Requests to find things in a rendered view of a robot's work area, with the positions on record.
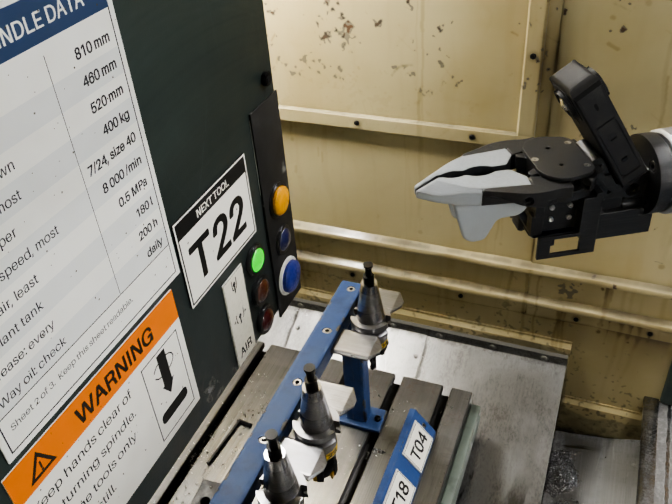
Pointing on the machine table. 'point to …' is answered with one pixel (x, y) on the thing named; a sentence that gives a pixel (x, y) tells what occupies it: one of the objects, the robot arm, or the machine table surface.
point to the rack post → (362, 416)
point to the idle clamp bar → (205, 492)
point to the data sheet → (69, 207)
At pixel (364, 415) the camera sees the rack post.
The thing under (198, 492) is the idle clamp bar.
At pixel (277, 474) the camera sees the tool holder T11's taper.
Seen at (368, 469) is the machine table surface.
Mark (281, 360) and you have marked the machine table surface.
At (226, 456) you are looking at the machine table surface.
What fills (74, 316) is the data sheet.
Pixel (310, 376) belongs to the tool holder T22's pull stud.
